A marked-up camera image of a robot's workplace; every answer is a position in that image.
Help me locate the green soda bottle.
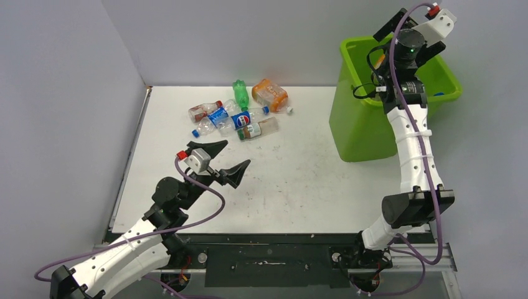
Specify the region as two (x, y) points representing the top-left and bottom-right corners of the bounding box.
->
(232, 80), (249, 111)

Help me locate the brown tea bottle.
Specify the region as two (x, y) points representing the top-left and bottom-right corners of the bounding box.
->
(237, 117), (280, 141)

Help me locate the small orange juice bottle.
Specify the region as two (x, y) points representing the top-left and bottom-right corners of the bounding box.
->
(374, 54), (385, 69)

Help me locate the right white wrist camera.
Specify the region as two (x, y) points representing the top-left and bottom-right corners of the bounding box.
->
(412, 2), (457, 46)

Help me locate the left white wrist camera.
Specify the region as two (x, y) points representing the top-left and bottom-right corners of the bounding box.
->
(176, 148), (212, 174)

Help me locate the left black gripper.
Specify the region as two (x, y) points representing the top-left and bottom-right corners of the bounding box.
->
(179, 141), (249, 211)

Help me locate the green plastic bin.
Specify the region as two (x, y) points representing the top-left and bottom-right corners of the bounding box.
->
(329, 36), (463, 162)

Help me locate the crushed red label bottle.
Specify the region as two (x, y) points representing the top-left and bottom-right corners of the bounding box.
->
(188, 101), (223, 123)

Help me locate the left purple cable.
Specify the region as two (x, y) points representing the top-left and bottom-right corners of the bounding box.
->
(34, 156), (227, 283)

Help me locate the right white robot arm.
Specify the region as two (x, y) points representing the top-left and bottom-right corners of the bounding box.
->
(352, 3), (456, 267)

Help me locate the purple cable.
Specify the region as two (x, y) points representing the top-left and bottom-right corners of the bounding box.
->
(34, 156), (227, 283)
(389, 2), (444, 266)

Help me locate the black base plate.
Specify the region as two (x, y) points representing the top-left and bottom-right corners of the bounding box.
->
(152, 233), (393, 292)

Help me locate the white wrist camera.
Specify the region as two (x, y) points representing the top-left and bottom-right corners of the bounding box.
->
(176, 148), (212, 174)
(412, 2), (457, 46)

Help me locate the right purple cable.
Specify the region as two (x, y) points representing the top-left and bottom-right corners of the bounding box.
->
(389, 2), (444, 266)

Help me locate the large orange tea bottle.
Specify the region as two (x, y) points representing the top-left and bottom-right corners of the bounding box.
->
(252, 78), (293, 115)

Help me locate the pepsi bottle blue cap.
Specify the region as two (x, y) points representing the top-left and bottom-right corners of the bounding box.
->
(218, 107), (270, 137)

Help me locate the blue label crushed bottle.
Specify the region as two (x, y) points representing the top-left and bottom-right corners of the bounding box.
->
(192, 99), (241, 138)

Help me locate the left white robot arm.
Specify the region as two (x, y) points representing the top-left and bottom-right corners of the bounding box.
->
(49, 140), (251, 298)

